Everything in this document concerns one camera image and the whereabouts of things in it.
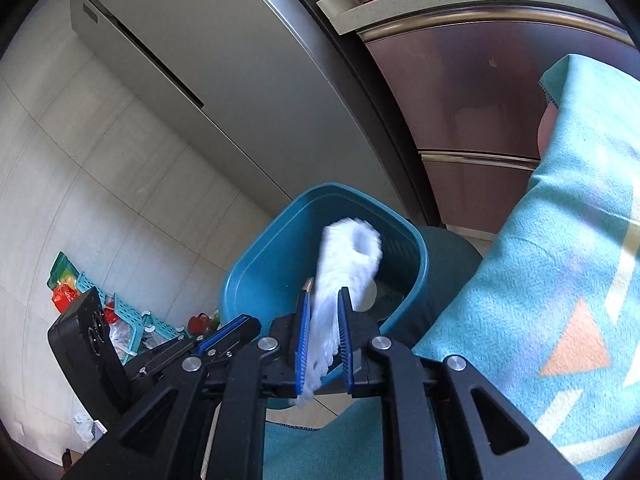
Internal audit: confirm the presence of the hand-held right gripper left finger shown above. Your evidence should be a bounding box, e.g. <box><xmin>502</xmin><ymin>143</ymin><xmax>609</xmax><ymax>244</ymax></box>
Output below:
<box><xmin>62</xmin><ymin>287</ymin><xmax>314</xmax><ymax>480</ymax></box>

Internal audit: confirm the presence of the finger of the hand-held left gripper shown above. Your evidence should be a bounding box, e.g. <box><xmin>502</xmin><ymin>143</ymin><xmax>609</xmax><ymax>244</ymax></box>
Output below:
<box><xmin>195</xmin><ymin>313</ymin><xmax>262</xmax><ymax>362</ymax></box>

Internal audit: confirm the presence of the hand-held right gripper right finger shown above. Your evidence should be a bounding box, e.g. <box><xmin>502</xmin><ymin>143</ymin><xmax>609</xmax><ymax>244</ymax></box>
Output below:
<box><xmin>336</xmin><ymin>287</ymin><xmax>586</xmax><ymax>480</ymax></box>

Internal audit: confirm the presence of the white paper towel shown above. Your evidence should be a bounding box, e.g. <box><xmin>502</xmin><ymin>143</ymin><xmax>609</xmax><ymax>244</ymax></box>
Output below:
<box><xmin>295</xmin><ymin>217</ymin><xmax>384</xmax><ymax>408</ymax></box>

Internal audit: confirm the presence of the teal plastic bin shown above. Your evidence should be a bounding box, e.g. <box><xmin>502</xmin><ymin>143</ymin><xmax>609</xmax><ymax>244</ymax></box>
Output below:
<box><xmin>220</xmin><ymin>183</ymin><xmax>430</xmax><ymax>396</ymax></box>

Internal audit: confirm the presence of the small red item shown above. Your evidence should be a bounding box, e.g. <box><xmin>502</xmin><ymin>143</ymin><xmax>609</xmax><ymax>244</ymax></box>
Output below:
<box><xmin>187</xmin><ymin>312</ymin><xmax>213</xmax><ymax>336</ymax></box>

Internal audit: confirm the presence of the white plastic bag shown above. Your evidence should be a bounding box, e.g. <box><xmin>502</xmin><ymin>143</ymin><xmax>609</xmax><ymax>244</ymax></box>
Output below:
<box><xmin>107</xmin><ymin>320</ymin><xmax>136</xmax><ymax>356</ymax></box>

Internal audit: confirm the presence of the red snack packet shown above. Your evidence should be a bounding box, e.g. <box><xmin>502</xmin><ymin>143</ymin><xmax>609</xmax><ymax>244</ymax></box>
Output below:
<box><xmin>52</xmin><ymin>282</ymin><xmax>81</xmax><ymax>313</ymax></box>

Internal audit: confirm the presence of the turquoise perforated basket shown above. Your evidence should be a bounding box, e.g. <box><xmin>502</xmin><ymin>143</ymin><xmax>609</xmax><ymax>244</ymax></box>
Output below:
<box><xmin>75</xmin><ymin>272</ymin><xmax>186</xmax><ymax>356</ymax></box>

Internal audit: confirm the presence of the crumpled white wrapper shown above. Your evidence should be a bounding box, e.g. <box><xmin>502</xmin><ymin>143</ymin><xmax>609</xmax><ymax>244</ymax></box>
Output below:
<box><xmin>72</xmin><ymin>412</ymin><xmax>108</xmax><ymax>443</ymax></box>

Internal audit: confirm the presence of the teal patterned tablecloth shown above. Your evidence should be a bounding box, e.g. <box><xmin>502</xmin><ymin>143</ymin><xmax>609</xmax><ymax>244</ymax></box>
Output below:
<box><xmin>262</xmin><ymin>54</ymin><xmax>640</xmax><ymax>480</ymax></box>

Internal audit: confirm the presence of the grey refrigerator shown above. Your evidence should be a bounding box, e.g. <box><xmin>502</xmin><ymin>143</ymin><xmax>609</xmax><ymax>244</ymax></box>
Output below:
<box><xmin>69</xmin><ymin>0</ymin><xmax>441</xmax><ymax>226</ymax></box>

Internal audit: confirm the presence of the brown metallic cabinet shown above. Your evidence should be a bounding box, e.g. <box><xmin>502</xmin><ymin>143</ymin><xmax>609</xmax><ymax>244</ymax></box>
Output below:
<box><xmin>357</xmin><ymin>15</ymin><xmax>640</xmax><ymax>236</ymax></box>

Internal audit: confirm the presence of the grey kitchen countertop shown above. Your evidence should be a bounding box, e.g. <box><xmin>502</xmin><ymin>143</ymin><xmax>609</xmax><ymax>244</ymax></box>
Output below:
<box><xmin>316</xmin><ymin>0</ymin><xmax>640</xmax><ymax>48</ymax></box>

